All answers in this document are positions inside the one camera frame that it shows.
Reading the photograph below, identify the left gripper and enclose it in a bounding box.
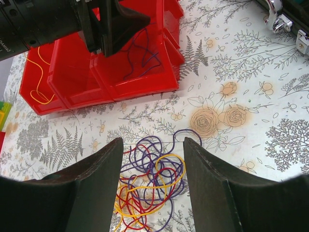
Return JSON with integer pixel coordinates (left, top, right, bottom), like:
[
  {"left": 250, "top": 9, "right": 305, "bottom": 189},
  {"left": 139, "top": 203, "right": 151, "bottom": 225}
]
[{"left": 72, "top": 0, "right": 150, "bottom": 57}]

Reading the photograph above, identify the black poker chip case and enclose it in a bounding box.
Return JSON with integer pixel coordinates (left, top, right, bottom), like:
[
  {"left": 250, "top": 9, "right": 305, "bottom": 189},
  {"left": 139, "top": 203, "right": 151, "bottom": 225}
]
[{"left": 256, "top": 0, "right": 309, "bottom": 55}]

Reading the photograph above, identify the red plastic bin middle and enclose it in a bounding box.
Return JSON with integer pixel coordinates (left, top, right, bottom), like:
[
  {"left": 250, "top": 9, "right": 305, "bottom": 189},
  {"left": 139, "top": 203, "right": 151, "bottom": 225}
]
[{"left": 47, "top": 33, "right": 113, "bottom": 109}]

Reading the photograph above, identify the red plastic bin right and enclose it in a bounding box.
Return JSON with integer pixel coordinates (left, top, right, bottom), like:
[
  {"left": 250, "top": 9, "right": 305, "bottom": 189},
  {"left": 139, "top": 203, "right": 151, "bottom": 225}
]
[{"left": 90, "top": 0, "right": 184, "bottom": 102}]

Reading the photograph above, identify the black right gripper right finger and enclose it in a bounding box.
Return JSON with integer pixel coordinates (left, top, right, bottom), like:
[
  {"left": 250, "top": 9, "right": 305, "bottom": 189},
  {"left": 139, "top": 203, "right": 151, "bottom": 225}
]
[{"left": 183, "top": 138, "right": 309, "bottom": 232}]

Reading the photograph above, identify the green toy brick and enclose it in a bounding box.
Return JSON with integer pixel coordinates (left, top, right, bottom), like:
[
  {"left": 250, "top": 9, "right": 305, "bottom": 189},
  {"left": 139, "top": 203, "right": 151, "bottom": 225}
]
[{"left": 0, "top": 101, "right": 12, "bottom": 130}]

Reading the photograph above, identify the purple cable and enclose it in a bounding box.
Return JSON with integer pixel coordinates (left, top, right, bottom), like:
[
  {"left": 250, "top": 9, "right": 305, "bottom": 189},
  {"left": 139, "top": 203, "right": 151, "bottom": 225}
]
[{"left": 122, "top": 129, "right": 202, "bottom": 232}]

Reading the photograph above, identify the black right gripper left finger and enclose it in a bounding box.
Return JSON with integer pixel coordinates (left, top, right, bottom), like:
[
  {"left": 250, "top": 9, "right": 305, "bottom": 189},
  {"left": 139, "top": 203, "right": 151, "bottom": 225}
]
[{"left": 0, "top": 138, "right": 124, "bottom": 232}]

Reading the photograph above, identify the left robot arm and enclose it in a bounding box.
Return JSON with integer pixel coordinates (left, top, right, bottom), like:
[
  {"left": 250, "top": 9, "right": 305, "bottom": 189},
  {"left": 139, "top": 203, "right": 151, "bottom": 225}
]
[{"left": 0, "top": 0, "right": 151, "bottom": 60}]

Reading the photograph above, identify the red plastic bin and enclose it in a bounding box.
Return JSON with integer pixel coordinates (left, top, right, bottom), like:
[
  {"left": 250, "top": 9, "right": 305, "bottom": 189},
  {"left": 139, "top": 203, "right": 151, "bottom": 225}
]
[
  {"left": 19, "top": 43, "right": 66, "bottom": 116},
  {"left": 90, "top": 0, "right": 184, "bottom": 102},
  {"left": 47, "top": 33, "right": 113, "bottom": 109}
]

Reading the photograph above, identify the red plastic bin left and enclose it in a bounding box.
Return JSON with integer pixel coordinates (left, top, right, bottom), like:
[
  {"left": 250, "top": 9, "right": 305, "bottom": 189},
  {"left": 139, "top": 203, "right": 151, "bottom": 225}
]
[{"left": 19, "top": 43, "right": 66, "bottom": 116}]

